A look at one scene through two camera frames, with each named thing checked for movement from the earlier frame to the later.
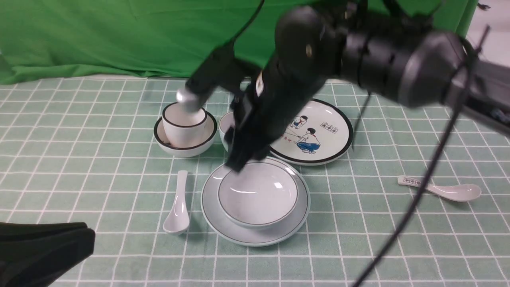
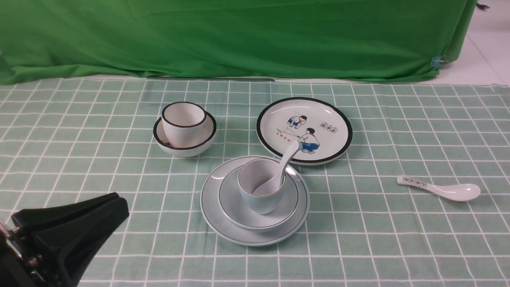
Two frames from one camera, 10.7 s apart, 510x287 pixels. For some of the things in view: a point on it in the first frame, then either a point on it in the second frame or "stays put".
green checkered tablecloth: [80, 151] stays put
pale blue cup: [226, 121] to [254, 173]
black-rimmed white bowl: [210, 134] stays put
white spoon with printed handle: [454, 193] stays put
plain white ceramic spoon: [178, 221] to [273, 185]
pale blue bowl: [261, 196] stays put
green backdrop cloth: [45, 38] stays put
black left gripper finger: [11, 231] to [36, 219]
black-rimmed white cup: [184, 128] stays put
